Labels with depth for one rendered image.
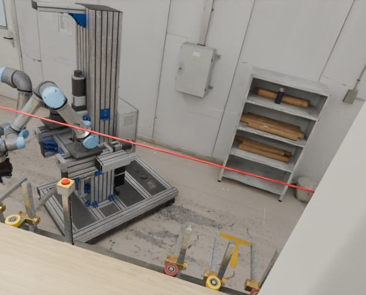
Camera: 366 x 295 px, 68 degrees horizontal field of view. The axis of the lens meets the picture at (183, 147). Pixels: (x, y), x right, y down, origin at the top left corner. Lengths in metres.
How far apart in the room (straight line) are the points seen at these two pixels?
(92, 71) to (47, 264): 1.33
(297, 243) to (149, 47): 3.86
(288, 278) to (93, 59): 2.11
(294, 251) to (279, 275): 0.02
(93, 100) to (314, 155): 3.00
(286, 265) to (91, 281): 1.50
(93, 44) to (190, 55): 1.65
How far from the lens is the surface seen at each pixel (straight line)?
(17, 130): 2.07
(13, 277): 1.73
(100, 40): 2.19
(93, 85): 2.26
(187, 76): 3.61
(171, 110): 4.09
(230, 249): 1.62
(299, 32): 3.64
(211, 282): 1.71
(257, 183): 3.91
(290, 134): 3.53
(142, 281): 1.64
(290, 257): 0.18
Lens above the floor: 2.29
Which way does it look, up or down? 31 degrees down
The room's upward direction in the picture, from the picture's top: 12 degrees clockwise
